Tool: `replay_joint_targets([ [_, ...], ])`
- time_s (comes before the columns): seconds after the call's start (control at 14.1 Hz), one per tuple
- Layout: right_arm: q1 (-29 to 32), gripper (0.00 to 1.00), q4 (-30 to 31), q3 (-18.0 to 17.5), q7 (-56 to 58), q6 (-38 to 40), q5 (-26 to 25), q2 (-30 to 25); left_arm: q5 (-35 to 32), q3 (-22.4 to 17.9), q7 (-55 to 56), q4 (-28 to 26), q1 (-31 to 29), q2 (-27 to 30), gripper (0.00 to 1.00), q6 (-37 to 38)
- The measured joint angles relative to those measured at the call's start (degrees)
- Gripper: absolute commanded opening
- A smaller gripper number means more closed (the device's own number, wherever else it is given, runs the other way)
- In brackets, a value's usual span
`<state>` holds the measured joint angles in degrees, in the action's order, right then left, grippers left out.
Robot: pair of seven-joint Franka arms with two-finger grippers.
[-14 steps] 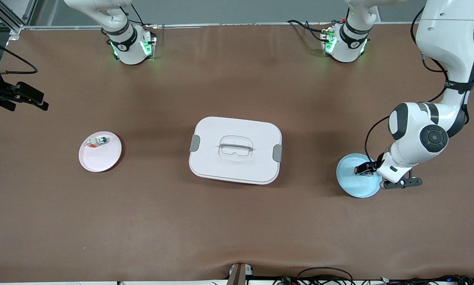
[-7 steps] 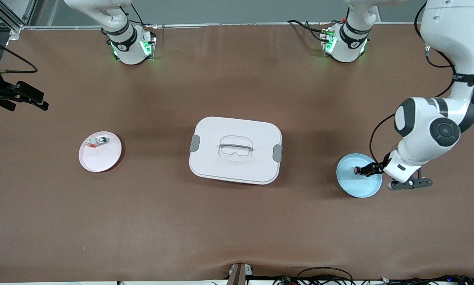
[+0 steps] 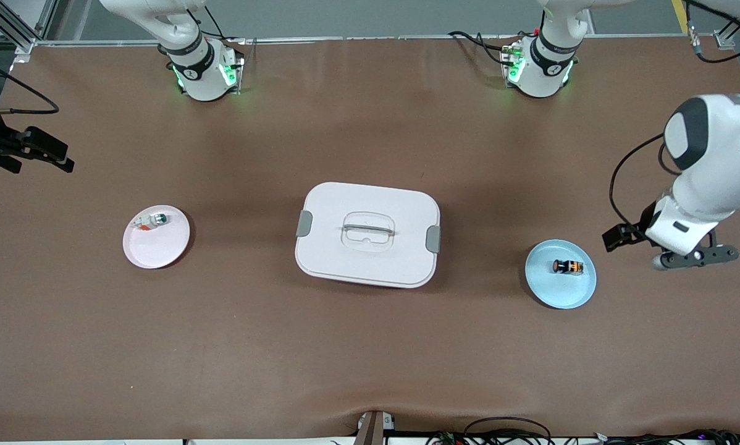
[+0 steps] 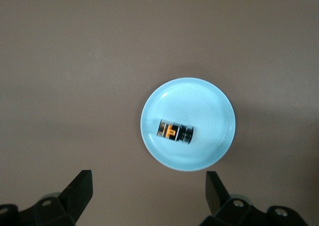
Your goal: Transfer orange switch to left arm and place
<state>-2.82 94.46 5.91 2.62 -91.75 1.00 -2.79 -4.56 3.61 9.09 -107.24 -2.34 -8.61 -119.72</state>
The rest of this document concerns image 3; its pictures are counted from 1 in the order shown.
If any light blue round plate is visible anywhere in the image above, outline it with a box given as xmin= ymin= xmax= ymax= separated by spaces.
xmin=524 ymin=239 xmax=597 ymax=310

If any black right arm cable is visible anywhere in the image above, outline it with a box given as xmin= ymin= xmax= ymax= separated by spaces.
xmin=0 ymin=53 xmax=60 ymax=116

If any aluminium frame profile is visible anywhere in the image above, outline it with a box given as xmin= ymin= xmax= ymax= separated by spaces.
xmin=0 ymin=0 xmax=59 ymax=64
xmin=713 ymin=0 xmax=740 ymax=51

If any pink round plate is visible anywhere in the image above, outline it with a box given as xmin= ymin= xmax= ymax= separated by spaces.
xmin=122 ymin=205 xmax=191 ymax=269

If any black base power cable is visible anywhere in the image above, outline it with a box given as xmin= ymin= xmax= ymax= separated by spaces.
xmin=448 ymin=30 xmax=520 ymax=66

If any brown camera mount bracket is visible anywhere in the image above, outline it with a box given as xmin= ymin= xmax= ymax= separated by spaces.
xmin=354 ymin=410 xmax=396 ymax=445

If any white green switch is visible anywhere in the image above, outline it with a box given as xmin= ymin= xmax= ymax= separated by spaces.
xmin=132 ymin=212 xmax=169 ymax=231

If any white lidded storage box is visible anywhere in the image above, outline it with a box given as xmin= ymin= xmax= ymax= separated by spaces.
xmin=295 ymin=182 xmax=442 ymax=289

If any black cable bundle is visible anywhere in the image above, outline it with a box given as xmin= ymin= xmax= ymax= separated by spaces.
xmin=429 ymin=417 xmax=740 ymax=445

